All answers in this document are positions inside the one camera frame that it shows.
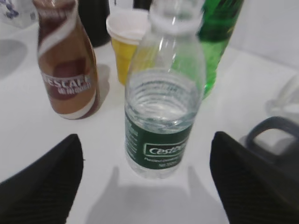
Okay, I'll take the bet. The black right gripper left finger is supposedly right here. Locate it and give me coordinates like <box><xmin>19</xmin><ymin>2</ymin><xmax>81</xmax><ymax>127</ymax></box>
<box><xmin>0</xmin><ymin>134</ymin><xmax>84</xmax><ymax>224</ymax></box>

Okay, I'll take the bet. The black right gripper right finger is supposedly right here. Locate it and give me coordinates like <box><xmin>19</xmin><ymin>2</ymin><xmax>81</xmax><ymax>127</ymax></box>
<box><xmin>211</xmin><ymin>132</ymin><xmax>299</xmax><ymax>224</ymax></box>

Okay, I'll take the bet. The clear water bottle green label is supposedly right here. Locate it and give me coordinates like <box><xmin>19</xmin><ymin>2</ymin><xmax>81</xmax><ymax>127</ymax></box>
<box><xmin>124</xmin><ymin>0</ymin><xmax>206</xmax><ymax>179</ymax></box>

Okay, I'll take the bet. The dark grey mug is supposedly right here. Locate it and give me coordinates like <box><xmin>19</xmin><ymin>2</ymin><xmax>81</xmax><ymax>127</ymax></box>
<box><xmin>245</xmin><ymin>116</ymin><xmax>299</xmax><ymax>164</ymax></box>

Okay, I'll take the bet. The black mug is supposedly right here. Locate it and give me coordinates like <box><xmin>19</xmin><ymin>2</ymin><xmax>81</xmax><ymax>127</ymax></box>
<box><xmin>78</xmin><ymin>0</ymin><xmax>110</xmax><ymax>47</ymax></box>

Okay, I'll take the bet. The brown Nescafe coffee bottle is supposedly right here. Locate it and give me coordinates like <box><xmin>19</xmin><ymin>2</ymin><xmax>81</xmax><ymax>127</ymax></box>
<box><xmin>33</xmin><ymin>0</ymin><xmax>98</xmax><ymax>120</ymax></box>

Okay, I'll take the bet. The yellow paper cup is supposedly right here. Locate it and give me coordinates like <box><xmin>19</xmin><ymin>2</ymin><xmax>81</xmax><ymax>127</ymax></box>
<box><xmin>111</xmin><ymin>38</ymin><xmax>137</xmax><ymax>85</ymax></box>

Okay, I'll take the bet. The green soda bottle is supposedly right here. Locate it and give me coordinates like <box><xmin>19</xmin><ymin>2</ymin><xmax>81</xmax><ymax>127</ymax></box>
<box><xmin>198</xmin><ymin>0</ymin><xmax>244</xmax><ymax>97</ymax></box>

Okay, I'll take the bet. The white purple yogurt bottle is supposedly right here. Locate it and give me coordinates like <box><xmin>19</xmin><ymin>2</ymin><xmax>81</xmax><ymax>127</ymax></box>
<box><xmin>0</xmin><ymin>0</ymin><xmax>38</xmax><ymax>28</ymax></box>

